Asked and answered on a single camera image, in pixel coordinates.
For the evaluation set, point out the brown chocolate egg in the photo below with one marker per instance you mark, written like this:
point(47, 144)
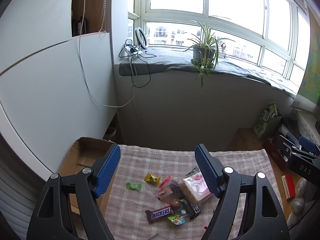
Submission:
point(176, 204)

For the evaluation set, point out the yellow wrapped candy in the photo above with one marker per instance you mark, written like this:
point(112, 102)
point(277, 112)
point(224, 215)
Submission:
point(152, 179)

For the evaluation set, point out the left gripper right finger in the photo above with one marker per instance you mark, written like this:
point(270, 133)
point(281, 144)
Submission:
point(263, 216)

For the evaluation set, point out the potted spider plant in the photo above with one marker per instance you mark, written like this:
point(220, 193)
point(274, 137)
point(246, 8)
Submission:
point(205, 51)

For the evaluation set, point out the green plum candy packet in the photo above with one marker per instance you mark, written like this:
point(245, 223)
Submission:
point(133, 186)

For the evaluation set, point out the pink checkered cloth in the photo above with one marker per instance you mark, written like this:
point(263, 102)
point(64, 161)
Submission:
point(125, 214)

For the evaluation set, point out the ring light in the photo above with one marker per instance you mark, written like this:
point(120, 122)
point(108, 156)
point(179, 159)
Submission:
point(141, 38)

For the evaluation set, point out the pink candy sachet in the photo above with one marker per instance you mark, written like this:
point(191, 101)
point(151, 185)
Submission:
point(164, 193)

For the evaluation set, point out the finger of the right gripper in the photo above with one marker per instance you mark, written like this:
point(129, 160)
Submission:
point(288, 148)
point(309, 145)

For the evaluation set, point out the black patterned candy wrapper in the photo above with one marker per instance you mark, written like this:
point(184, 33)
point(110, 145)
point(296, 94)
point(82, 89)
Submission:
point(193, 171)

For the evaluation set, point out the large clear red date bag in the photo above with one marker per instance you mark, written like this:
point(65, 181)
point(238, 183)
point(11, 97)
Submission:
point(174, 185)

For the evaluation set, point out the english snickers bar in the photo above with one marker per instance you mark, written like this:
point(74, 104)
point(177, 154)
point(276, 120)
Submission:
point(155, 215)

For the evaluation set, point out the chinese snickers bar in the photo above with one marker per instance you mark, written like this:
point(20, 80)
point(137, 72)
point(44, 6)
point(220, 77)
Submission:
point(191, 210)

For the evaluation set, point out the green lid jelly cup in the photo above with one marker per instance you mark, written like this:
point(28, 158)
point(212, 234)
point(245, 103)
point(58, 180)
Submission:
point(176, 219)

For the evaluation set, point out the pink white biscuit pack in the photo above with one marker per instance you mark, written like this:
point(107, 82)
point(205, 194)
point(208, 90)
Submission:
point(195, 189)

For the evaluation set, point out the brown cardboard box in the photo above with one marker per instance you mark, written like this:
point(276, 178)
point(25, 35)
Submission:
point(84, 152)

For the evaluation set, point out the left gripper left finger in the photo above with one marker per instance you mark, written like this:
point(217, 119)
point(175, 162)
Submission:
point(52, 217)

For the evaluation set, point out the red white box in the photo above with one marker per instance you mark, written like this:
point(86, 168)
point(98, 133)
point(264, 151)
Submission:
point(288, 185)

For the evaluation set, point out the gloved right hand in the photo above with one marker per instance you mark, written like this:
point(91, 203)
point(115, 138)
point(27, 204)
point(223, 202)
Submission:
point(301, 203)

